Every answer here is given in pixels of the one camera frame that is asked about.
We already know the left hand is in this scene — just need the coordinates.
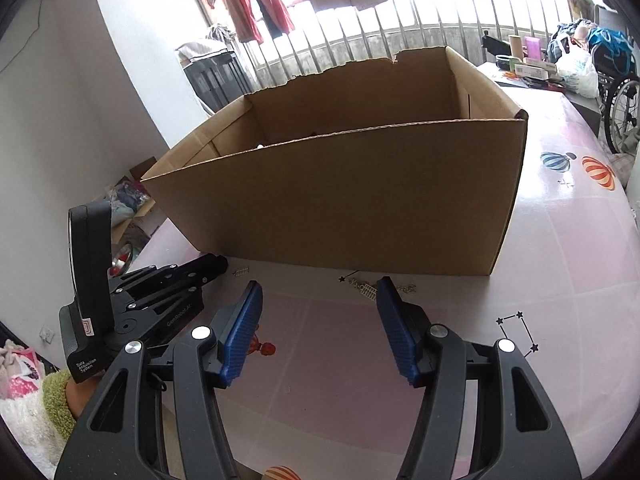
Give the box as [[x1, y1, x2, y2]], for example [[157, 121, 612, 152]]
[[65, 376, 101, 419]]

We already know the small gold hair clip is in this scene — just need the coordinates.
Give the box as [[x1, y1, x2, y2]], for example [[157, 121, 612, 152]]
[[232, 266, 250, 276]]

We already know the open cardboard box with clothes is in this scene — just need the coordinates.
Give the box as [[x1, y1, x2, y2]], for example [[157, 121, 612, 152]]
[[103, 156, 157, 245]]

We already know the large brown cardboard box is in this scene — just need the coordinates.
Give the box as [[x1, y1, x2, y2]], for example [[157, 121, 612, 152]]
[[143, 47, 528, 276]]

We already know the dark side table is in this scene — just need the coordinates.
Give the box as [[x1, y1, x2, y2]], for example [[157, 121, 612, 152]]
[[477, 62, 602, 136]]

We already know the white plastic bag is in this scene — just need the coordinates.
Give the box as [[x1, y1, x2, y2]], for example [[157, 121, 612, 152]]
[[555, 47, 599, 99]]

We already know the metal balcony railing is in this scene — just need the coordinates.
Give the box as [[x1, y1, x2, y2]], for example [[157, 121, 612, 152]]
[[238, 0, 574, 89]]

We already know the black camera unit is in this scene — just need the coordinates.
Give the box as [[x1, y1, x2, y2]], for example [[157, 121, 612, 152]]
[[68, 200, 114, 338]]

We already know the gold chain charm bracelet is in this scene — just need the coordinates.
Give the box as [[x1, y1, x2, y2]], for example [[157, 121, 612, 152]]
[[348, 275, 418, 302]]

